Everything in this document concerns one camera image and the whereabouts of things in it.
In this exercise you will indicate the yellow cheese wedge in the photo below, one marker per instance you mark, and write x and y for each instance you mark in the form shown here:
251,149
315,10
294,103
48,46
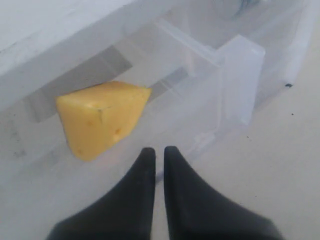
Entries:
96,118

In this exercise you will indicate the white plastic drawer cabinet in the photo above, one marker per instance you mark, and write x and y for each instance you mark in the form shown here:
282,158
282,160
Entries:
42,39

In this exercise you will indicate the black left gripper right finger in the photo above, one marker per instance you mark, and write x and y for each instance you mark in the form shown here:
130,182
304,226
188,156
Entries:
196,211

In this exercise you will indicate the clear drawer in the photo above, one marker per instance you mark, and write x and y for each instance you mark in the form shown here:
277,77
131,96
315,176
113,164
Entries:
198,93

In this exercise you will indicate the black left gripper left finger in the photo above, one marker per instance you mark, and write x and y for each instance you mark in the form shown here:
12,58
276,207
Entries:
124,213

